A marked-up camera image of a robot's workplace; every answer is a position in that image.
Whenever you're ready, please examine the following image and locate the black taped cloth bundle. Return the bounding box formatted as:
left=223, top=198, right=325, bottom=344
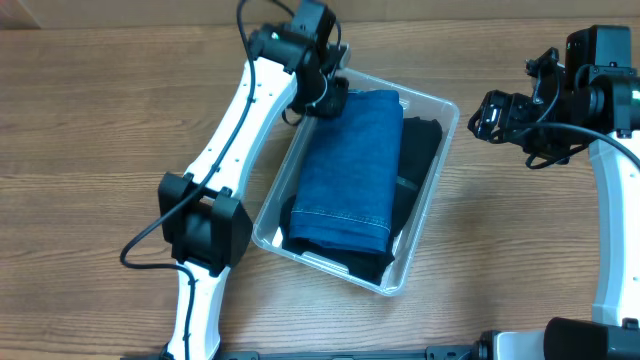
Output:
left=279, top=195, right=395, bottom=285

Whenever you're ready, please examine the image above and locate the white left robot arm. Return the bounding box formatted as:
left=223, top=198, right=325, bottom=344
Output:
left=158, top=1, right=350, bottom=359

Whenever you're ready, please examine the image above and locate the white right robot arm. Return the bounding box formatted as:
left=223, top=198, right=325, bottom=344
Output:
left=465, top=25, right=639, bottom=359

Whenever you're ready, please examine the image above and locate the clear plastic storage bin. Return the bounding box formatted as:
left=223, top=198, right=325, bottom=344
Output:
left=252, top=68, right=459, bottom=297

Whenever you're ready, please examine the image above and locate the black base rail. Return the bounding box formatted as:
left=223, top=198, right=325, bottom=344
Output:
left=119, top=344, right=496, bottom=360

